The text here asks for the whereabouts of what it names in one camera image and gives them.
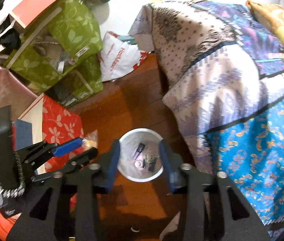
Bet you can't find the clear snack packet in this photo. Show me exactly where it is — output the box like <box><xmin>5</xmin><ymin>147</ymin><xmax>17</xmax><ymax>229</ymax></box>
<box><xmin>83</xmin><ymin>130</ymin><xmax>99</xmax><ymax>149</ymax></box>

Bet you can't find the colourful heart blanket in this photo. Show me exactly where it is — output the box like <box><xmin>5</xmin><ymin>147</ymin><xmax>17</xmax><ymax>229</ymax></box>
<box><xmin>246</xmin><ymin>0</ymin><xmax>284</xmax><ymax>56</ymax></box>

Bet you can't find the orange box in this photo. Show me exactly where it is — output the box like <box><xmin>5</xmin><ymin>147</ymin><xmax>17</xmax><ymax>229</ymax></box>
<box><xmin>9</xmin><ymin>0</ymin><xmax>90</xmax><ymax>29</ymax></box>

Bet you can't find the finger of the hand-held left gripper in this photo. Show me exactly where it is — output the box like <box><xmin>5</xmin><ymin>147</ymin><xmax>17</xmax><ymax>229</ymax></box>
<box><xmin>30</xmin><ymin>147</ymin><xmax>99</xmax><ymax>182</ymax></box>
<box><xmin>17</xmin><ymin>138</ymin><xmax>83</xmax><ymax>166</ymax></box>

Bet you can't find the white plastic bag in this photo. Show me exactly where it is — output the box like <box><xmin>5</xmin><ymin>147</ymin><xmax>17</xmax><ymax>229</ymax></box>
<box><xmin>99</xmin><ymin>31</ymin><xmax>149</xmax><ymax>82</ymax></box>

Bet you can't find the orange plastic object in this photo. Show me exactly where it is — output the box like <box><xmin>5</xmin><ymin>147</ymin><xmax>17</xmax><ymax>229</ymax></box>
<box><xmin>0</xmin><ymin>207</ymin><xmax>19</xmax><ymax>240</ymax></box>

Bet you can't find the small green leaf-print bag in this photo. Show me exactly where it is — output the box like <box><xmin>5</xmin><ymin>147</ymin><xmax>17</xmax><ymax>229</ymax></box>
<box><xmin>48</xmin><ymin>55</ymin><xmax>104</xmax><ymax>107</ymax></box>

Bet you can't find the white waste bin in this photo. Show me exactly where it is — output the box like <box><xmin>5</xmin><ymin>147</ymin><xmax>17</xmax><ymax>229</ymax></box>
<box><xmin>117</xmin><ymin>128</ymin><xmax>165</xmax><ymax>182</ymax></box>

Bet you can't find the blue patchwork bedsheet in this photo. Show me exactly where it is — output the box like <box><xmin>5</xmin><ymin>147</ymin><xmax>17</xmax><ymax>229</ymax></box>
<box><xmin>128</xmin><ymin>0</ymin><xmax>284</xmax><ymax>231</ymax></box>

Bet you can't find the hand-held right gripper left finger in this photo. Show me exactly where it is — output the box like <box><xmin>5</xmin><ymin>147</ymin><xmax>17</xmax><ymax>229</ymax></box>
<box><xmin>5</xmin><ymin>139</ymin><xmax>121</xmax><ymax>241</ymax></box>

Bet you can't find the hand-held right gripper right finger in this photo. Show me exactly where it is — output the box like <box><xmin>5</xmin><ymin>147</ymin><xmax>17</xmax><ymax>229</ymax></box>
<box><xmin>158</xmin><ymin>141</ymin><xmax>270</xmax><ymax>241</ymax></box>

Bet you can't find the large green leaf-print bag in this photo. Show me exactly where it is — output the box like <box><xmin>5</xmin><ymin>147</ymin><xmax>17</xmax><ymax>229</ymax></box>
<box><xmin>7</xmin><ymin>0</ymin><xmax>104</xmax><ymax>91</ymax></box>

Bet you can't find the red floral box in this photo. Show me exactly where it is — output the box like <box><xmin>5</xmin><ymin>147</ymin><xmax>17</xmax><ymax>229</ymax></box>
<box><xmin>19</xmin><ymin>94</ymin><xmax>86</xmax><ymax>172</ymax></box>

